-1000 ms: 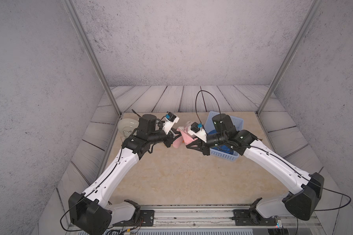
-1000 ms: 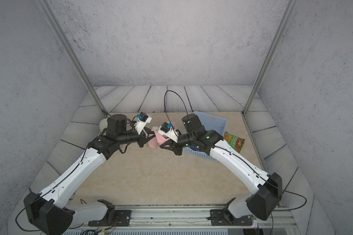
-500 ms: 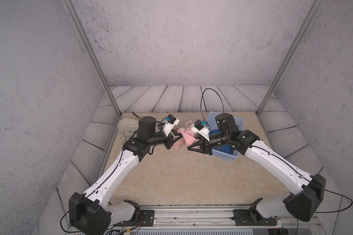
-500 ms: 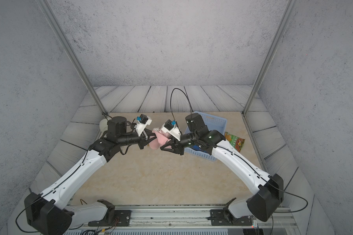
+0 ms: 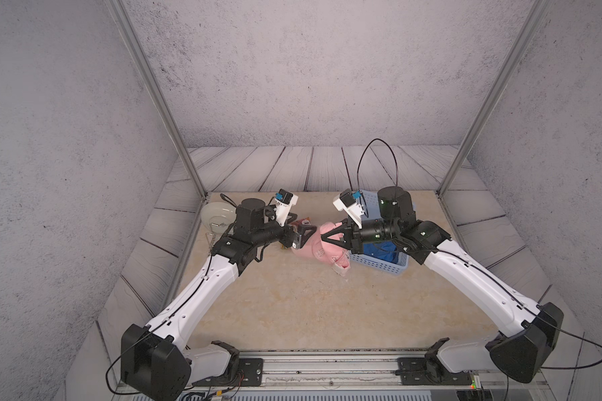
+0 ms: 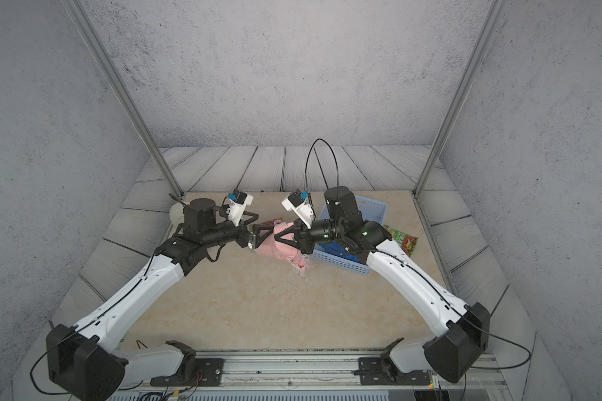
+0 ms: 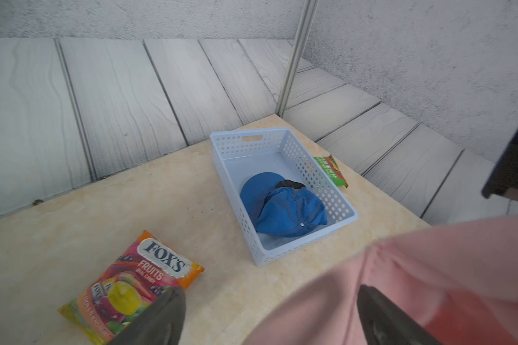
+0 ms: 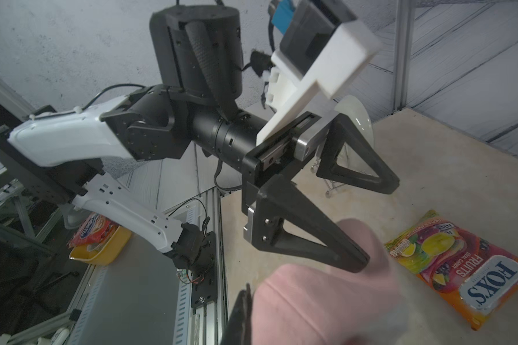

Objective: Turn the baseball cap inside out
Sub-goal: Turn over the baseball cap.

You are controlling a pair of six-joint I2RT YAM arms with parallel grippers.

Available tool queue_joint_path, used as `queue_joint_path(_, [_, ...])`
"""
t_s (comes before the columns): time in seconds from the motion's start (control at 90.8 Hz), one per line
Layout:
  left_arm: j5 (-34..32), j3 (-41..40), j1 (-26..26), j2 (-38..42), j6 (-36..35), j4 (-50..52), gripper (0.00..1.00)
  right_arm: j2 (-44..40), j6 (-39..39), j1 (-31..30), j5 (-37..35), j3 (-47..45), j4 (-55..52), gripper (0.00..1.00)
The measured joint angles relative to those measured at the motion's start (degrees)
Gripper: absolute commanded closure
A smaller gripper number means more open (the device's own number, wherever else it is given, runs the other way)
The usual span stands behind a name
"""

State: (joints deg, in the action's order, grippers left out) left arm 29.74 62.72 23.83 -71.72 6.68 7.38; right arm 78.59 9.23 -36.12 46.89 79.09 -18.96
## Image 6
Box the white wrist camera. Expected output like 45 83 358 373
227 189 254 227
281 189 315 229

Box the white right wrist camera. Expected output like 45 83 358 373
281 189 315 229

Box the white plate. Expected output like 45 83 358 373
169 202 185 227

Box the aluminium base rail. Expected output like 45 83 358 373
95 349 512 400

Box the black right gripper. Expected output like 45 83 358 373
275 216 347 257

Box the pink baseball cap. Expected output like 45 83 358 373
255 222 310 277

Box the aluminium corner post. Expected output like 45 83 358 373
62 0 184 200
413 0 508 199

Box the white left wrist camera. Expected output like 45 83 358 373
227 189 254 227

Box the green corn chips bag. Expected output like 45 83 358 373
384 225 418 257

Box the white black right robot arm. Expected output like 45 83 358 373
274 186 490 383

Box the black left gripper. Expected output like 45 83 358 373
199 211 274 251

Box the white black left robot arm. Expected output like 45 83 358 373
45 190 259 400

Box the light blue plastic basket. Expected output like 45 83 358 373
311 195 387 276

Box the Fox's fruit candy bag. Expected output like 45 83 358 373
260 217 284 227

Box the blue baseball cap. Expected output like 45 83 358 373
320 242 360 262

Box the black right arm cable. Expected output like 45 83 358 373
304 138 533 372

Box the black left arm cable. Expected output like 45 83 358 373
28 194 232 396

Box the aluminium left corner post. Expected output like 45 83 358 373
62 0 184 200

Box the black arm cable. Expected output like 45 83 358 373
28 194 232 396
304 138 533 372

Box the aluminium right corner post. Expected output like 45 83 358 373
413 0 508 199

